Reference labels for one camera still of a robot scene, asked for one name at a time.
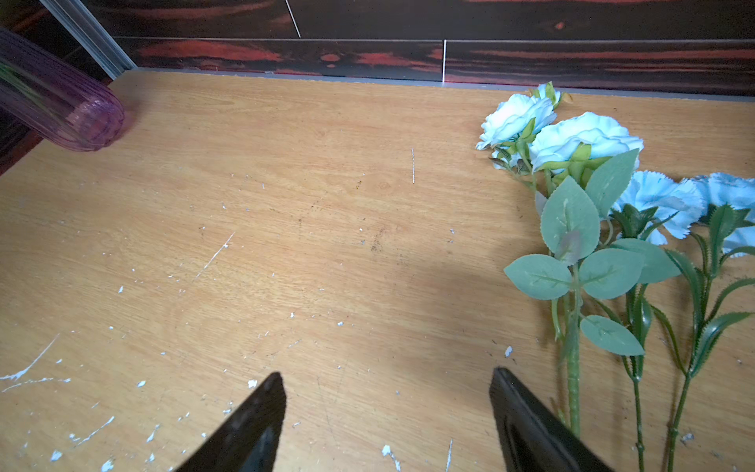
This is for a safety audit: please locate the white flower stem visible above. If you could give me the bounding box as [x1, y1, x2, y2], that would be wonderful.
[477, 83, 678, 433]

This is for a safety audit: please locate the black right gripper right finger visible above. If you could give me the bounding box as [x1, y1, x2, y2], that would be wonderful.
[489, 367, 611, 472]

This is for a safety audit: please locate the blue purple glass vase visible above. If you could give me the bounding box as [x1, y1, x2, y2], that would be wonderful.
[1, 29, 126, 151]

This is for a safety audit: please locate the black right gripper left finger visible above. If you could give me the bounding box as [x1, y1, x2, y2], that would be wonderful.
[177, 372, 287, 472]

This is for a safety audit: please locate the small light blue flower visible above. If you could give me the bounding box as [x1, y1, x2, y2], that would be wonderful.
[653, 173, 754, 471]

